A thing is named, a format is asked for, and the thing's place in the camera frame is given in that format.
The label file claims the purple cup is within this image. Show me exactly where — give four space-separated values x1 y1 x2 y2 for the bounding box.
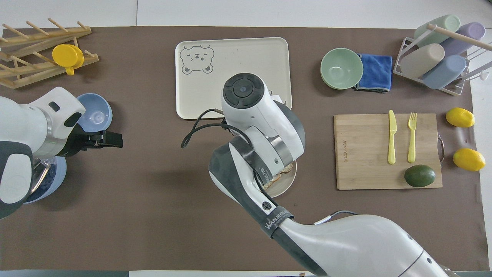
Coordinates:
439 22 486 57

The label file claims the cream tray with bear print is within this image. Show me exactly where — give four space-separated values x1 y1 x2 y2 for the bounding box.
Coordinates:
175 37 293 120

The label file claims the white wire rack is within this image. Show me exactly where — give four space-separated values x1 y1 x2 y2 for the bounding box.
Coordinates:
393 23 492 97

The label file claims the blue cloth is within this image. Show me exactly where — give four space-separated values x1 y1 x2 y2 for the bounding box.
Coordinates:
354 53 393 93

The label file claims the green avocado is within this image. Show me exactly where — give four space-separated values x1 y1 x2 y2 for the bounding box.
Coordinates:
404 164 436 188

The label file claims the black cable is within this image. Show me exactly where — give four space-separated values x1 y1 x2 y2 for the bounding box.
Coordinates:
313 210 359 226
181 108 254 154

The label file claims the beige cup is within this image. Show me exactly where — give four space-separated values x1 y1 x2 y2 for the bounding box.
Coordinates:
400 43 445 80

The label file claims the wooden dish rack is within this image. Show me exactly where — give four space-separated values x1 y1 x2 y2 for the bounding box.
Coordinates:
0 18 99 89

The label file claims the green cup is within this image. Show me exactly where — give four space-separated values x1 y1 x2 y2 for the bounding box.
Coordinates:
414 14 461 47

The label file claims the yellow cup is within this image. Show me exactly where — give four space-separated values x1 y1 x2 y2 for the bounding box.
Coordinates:
52 44 85 76

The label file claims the light blue bowl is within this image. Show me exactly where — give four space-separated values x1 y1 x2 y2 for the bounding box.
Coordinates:
76 93 113 132

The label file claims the cream round plate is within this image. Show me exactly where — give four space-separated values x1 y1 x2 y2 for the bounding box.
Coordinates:
264 159 298 199

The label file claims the blue cup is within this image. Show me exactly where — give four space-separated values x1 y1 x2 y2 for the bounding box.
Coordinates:
422 55 467 90

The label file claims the green bowl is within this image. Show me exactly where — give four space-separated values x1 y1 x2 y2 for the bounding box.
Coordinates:
320 48 364 90

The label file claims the wooden rod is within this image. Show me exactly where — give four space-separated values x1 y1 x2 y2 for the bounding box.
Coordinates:
427 23 492 51

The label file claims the yellow plastic fork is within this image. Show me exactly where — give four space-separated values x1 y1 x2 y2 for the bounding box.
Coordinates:
407 112 418 164

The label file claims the sandwich bread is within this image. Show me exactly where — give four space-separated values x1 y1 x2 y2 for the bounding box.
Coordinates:
264 162 294 190

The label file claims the yellow plastic knife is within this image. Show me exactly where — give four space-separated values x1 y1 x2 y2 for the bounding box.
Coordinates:
387 110 397 165

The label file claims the wooden cutting board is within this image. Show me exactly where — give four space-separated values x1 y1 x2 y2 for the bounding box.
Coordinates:
333 113 445 190

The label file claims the blue round container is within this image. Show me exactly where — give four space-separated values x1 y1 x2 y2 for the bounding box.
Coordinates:
23 156 68 204

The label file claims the yellow lemon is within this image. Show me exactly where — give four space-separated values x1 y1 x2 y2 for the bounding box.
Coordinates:
452 148 486 172
446 107 475 128

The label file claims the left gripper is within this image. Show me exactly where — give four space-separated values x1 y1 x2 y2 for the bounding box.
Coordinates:
57 124 93 158

